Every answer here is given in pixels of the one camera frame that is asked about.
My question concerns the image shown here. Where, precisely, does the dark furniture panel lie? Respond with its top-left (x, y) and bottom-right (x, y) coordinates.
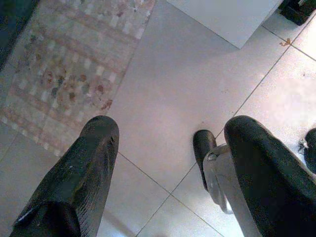
top-left (0, 0), bottom-right (39, 72)

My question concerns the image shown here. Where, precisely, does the patterned floor rug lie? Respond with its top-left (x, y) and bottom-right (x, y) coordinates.
top-left (0, 0), bottom-right (157, 158)

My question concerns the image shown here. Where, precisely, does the black robot right foot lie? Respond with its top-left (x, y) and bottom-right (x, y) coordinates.
top-left (298, 127), bottom-right (316, 174)

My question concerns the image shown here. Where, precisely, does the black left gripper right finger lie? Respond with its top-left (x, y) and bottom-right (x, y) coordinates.
top-left (224, 115), bottom-right (316, 237)

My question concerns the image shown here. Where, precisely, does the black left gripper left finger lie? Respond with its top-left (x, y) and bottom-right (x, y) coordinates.
top-left (9, 115), bottom-right (120, 237)

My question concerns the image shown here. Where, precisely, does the black block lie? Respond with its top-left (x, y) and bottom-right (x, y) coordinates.
top-left (278, 0), bottom-right (316, 26)

